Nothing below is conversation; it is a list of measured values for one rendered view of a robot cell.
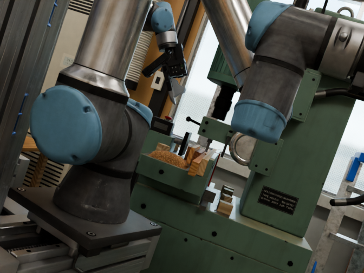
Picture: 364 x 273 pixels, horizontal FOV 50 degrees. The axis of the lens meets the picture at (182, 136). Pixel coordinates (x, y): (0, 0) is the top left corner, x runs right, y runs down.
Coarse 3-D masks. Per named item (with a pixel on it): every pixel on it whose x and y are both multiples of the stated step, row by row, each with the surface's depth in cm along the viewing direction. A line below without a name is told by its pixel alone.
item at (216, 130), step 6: (204, 120) 138; (210, 120) 137; (216, 120) 137; (204, 126) 138; (210, 126) 137; (216, 126) 137; (222, 126) 137; (228, 126) 136; (198, 132) 138; (204, 132) 138; (210, 132) 137; (216, 132) 137; (222, 132) 137; (234, 132) 136; (210, 138) 137; (216, 138) 137; (222, 138) 137; (228, 144) 137
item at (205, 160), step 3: (213, 150) 161; (216, 150) 167; (210, 153) 140; (213, 153) 145; (207, 156) 126; (210, 156) 129; (201, 159) 114; (204, 159) 114; (207, 159) 116; (201, 162) 114; (204, 162) 114; (207, 162) 114; (201, 165) 114; (204, 165) 114; (198, 168) 114; (201, 168) 114; (204, 168) 114; (198, 171) 114; (201, 171) 114; (204, 171) 114; (198, 174) 114; (201, 174) 114
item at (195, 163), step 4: (204, 152) 148; (208, 152) 154; (200, 156) 129; (204, 156) 133; (196, 160) 112; (200, 160) 116; (192, 164) 108; (196, 164) 108; (192, 168) 108; (196, 168) 108; (188, 172) 108; (192, 172) 108; (196, 172) 111
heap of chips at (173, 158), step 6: (162, 150) 122; (150, 156) 117; (156, 156) 117; (162, 156) 117; (168, 156) 118; (174, 156) 118; (168, 162) 116; (174, 162) 117; (180, 162) 117; (186, 162) 121; (186, 168) 118
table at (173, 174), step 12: (144, 156) 116; (180, 156) 144; (144, 168) 116; (156, 168) 116; (168, 168) 115; (180, 168) 115; (168, 180) 115; (180, 180) 115; (192, 180) 114; (204, 180) 114; (192, 192) 115
